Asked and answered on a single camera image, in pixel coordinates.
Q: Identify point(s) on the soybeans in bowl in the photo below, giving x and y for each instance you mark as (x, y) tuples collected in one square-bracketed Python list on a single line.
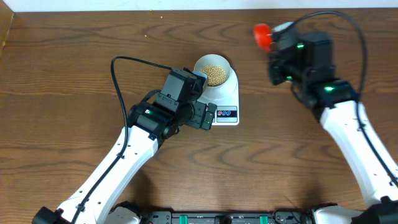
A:
[(216, 75)]

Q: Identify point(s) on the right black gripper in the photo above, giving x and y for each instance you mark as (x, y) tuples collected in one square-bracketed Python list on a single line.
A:
[(275, 77)]

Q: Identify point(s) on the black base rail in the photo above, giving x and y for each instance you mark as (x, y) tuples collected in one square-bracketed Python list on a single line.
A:
[(164, 217)]

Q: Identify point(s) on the grey round bowl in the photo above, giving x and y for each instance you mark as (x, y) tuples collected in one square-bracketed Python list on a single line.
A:
[(213, 59)]

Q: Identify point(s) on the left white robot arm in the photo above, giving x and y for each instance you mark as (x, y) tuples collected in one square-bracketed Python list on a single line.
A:
[(146, 126)]

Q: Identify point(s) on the white digital kitchen scale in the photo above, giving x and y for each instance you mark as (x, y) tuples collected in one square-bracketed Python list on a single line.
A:
[(226, 98)]

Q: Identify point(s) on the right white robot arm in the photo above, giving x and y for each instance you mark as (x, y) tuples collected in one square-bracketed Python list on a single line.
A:
[(306, 60)]

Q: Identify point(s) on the red plastic scoop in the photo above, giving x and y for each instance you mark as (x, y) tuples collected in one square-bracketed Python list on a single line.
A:
[(263, 36)]

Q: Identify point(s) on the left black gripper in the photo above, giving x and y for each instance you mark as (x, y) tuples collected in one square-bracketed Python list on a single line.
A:
[(196, 120)]

